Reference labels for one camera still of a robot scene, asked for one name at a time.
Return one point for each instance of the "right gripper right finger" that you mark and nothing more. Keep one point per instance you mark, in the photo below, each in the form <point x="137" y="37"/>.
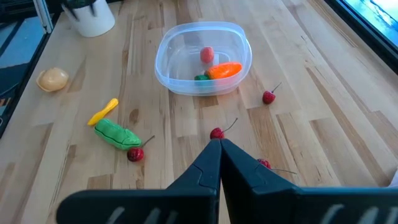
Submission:
<point x="264" y="205"/>

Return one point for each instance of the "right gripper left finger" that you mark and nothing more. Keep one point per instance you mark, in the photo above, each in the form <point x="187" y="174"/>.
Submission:
<point x="186" y="205"/>

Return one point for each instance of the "red toy cherry with stem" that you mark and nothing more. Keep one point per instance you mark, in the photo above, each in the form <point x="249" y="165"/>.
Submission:
<point x="264" y="162"/>
<point x="268" y="97"/>
<point x="135" y="154"/>
<point x="216" y="133"/>

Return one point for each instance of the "salmon red toy tomato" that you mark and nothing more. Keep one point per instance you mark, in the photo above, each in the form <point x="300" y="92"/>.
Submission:
<point x="206" y="55"/>

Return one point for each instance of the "beige toy onion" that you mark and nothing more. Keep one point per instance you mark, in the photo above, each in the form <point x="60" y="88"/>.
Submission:
<point x="53" y="79"/>

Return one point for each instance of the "clear plastic tupperware container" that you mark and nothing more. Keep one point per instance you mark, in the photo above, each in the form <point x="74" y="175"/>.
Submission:
<point x="186" y="40"/>

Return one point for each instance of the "beige cloth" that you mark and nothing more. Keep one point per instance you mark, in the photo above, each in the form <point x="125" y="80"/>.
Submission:
<point x="395" y="180"/>

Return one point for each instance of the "green plant in white pot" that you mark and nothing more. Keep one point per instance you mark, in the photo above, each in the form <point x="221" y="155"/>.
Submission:
<point x="93" y="21"/>

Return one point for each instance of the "silver metal bracket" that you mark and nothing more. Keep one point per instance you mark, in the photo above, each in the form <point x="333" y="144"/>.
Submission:
<point x="43" y="15"/>

